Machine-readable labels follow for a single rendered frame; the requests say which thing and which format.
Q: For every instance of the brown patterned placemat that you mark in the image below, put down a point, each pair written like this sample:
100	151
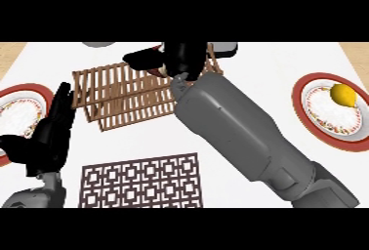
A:
143	182

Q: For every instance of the brown wooden tiered shelf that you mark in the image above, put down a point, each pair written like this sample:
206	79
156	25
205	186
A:
124	97

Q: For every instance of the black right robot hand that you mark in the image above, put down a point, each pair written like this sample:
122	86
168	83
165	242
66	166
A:
184	58

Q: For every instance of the red rimmed white plate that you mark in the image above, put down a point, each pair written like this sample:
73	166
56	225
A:
333	115
19	114

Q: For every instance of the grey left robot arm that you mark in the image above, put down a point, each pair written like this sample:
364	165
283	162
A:
45	193

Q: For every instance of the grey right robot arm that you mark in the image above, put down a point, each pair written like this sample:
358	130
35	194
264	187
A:
239	130

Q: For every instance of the dark and white appliance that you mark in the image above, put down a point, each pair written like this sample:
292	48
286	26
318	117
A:
224	49

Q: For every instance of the yellow lemon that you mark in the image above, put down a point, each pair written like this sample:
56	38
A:
342	95

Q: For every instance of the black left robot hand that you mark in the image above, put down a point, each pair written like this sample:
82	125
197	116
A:
50	136

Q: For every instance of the grey round object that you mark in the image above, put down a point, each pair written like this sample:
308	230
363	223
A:
97	44

